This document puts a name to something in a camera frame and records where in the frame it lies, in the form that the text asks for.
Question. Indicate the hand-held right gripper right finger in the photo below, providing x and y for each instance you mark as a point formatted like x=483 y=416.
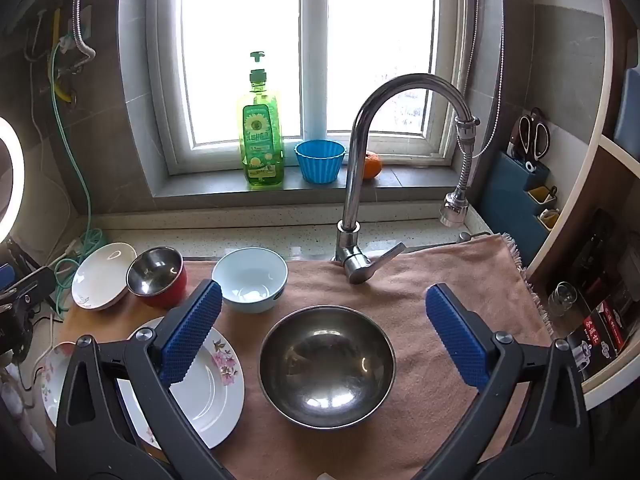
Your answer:
x=457 y=340

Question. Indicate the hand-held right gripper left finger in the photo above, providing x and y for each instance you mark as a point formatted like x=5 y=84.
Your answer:
x=192 y=332

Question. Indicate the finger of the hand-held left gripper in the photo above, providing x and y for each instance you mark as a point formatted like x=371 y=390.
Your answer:
x=35 y=282
x=6 y=275

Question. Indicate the white plate pink flower print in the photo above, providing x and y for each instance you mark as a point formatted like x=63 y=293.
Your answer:
x=215 y=390
x=50 y=380

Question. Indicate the white plate grey leaf print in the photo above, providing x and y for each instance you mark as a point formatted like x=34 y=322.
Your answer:
x=100 y=272

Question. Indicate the red steel bowl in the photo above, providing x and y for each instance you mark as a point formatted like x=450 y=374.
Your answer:
x=155 y=270

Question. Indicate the light blue ceramic bowl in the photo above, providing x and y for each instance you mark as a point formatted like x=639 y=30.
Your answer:
x=250 y=275

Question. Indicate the large stainless steel bowl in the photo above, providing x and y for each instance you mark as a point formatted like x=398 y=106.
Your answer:
x=325 y=365

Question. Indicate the person's left hand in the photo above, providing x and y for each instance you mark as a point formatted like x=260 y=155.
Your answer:
x=12 y=400

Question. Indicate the pink towel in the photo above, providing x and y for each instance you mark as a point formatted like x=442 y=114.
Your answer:
x=415 y=310

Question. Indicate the clear drinking glass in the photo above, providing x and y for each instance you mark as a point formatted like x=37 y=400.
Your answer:
x=562 y=300

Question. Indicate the flexible faucet sprayer extension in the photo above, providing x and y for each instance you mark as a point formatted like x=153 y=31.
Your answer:
x=452 y=207

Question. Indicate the red black printed box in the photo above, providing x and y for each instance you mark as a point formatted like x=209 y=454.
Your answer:
x=607 y=330

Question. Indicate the dark blue knife holder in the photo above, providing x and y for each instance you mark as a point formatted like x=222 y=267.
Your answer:
x=505 y=195

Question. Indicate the beige wooden shelf unit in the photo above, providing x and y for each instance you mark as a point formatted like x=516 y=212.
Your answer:
x=612 y=385

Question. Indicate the orange tangerine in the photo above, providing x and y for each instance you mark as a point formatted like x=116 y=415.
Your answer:
x=372 y=166

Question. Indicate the chrome faucet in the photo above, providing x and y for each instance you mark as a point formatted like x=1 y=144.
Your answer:
x=352 y=160

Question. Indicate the green dish soap bottle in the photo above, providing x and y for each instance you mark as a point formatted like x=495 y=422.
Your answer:
x=260 y=135

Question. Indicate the blue fluted silicone cup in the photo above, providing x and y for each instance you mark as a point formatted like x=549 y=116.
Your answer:
x=320 y=162

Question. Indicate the white window frame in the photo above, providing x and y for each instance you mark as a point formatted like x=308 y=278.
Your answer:
x=312 y=60

